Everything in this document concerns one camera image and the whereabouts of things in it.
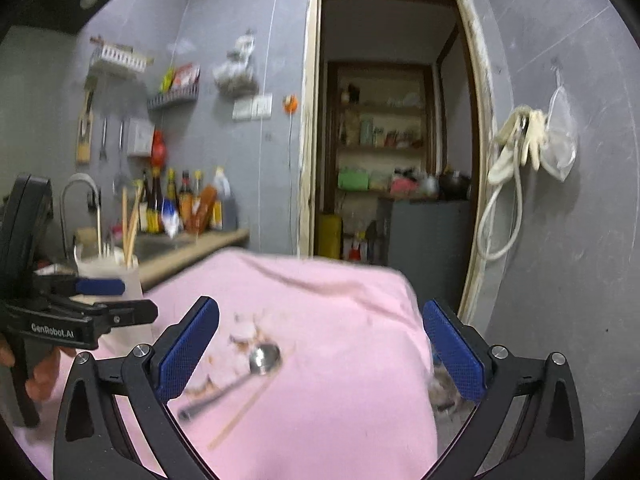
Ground wooden chopstick three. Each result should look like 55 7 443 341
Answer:
124 181 143 268

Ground crossing wooden chopstick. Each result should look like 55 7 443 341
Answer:
207 368 281 451

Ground person's left hand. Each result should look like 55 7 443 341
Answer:
0 336 76 402

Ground white plastic utensil holder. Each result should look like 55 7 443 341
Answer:
74 245 153 356

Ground chrome faucet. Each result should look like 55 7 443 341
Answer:
58 172 101 260

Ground dark sauce bottle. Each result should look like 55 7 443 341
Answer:
146 166 163 234

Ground larger steel spoon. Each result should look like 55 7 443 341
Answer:
178 342 282 422

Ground large oil bottle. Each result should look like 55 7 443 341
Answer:
209 166 238 232

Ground dark grey cabinet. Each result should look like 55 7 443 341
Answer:
376 197 472 310

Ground pink floral cloth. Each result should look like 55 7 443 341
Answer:
149 248 438 479

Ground clear plastic bag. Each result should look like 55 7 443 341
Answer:
540 70 578 182

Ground hanging bag of goods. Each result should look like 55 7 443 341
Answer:
213 29 259 99

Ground white rubber gloves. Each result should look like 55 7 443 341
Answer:
488 106 548 185

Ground wooden storage shelf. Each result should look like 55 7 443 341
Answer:
312 61 438 259

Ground white hose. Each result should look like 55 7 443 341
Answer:
475 144 524 262

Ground grey wall shelf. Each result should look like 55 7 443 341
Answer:
146 82 200 110

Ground white wall basket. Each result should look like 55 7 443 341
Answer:
89 36 154 78

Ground white wall switch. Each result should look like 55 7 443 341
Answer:
232 93 273 122

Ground wooden door frame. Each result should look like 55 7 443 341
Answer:
297 0 499 331

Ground orange wall hook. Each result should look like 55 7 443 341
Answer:
282 94 298 116

